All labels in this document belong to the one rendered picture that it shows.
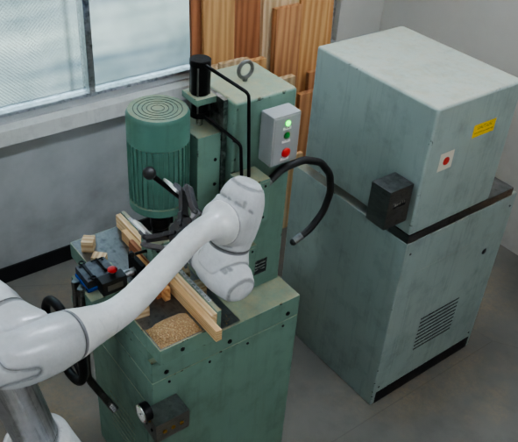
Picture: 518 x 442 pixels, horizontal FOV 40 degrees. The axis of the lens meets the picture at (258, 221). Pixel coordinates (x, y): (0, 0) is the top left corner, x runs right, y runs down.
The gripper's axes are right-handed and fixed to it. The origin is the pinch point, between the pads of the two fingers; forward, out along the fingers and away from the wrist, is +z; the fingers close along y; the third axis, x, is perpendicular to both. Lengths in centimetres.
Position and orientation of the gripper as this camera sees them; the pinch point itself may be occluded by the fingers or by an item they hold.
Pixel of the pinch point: (153, 203)
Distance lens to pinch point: 193.0
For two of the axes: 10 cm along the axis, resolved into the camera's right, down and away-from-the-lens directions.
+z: -5.9, -5.1, 6.3
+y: 6.1, -7.9, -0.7
